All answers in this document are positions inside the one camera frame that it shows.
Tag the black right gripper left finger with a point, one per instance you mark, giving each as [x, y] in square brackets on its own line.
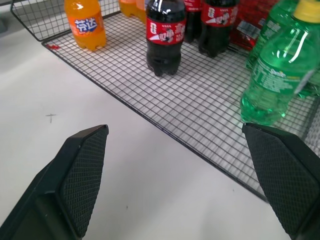
[75, 180]

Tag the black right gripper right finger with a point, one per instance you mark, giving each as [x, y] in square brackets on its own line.
[287, 175]

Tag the green Sprite bottle yellow cap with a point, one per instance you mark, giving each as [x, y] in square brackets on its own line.
[271, 27]
[277, 72]

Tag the orange Fanta soda bottle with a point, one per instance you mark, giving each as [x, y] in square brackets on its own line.
[132, 7]
[86, 25]

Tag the red snack packet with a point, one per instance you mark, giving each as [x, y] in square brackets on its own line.
[252, 22]

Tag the black cola bottle red label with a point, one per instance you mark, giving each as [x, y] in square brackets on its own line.
[192, 22]
[165, 37]
[216, 27]

